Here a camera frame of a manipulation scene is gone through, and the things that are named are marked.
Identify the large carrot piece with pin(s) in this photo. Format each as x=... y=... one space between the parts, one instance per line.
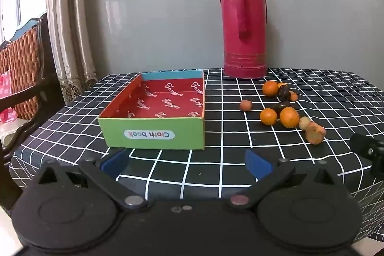
x=315 y=132

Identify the pink checked cloth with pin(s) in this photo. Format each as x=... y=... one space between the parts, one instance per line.
x=5 y=94

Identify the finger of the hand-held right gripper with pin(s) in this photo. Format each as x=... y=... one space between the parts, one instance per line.
x=363 y=145

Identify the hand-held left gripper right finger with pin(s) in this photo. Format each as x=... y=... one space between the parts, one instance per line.
x=257 y=163

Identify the tan round fruit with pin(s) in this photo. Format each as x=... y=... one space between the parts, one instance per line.
x=304 y=123

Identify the red thermos flask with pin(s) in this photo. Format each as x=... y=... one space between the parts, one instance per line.
x=244 y=28

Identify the dark brown fruit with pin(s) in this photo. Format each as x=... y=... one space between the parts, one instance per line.
x=280 y=106
x=283 y=92

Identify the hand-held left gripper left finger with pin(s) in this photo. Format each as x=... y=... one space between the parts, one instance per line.
x=115 y=162

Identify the dark wooden chair woven back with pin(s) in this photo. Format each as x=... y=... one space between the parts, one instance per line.
x=24 y=64

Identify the green and red cardboard box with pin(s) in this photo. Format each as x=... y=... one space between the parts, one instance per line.
x=168 y=103

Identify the beige curtain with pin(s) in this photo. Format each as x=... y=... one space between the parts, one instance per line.
x=70 y=19

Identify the black white checked tablecloth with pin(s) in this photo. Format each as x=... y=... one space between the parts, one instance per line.
x=228 y=136

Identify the small brown orange fruit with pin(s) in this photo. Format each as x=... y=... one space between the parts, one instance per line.
x=293 y=96

